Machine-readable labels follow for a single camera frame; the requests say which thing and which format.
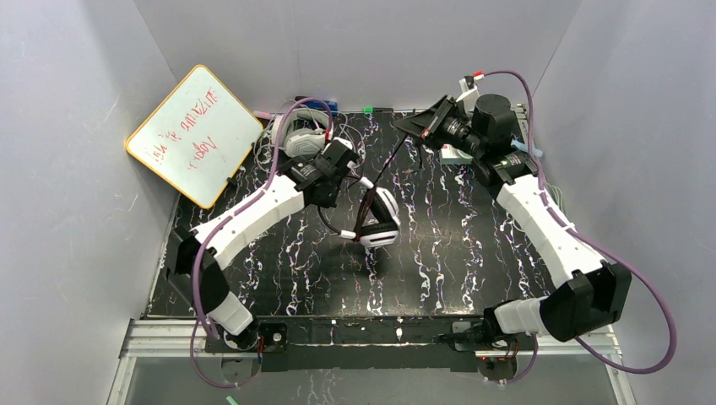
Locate black braided headphone cable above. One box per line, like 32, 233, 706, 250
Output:
318, 133, 426, 236

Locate small white red box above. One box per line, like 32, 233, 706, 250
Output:
439, 144, 473, 165

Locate yellow framed whiteboard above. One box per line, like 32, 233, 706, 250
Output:
125, 64, 263, 208

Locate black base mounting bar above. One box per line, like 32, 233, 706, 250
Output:
258, 316, 492, 372

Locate green black marker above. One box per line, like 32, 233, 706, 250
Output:
362, 106, 394, 114

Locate white grey headphone cable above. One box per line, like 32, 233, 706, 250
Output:
252, 99, 367, 186

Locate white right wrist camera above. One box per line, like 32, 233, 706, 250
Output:
457, 71, 485, 113

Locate light blue pen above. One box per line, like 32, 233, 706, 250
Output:
511, 139, 543, 159

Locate blue marker pen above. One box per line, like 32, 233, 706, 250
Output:
301, 99, 339, 116

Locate black and white headphones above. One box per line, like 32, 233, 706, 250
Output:
339, 176, 400, 248

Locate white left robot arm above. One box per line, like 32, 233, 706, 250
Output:
162, 138, 359, 337

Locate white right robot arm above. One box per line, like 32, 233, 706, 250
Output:
394, 94, 632, 343

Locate grey white headphones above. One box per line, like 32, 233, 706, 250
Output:
270, 108, 331, 158

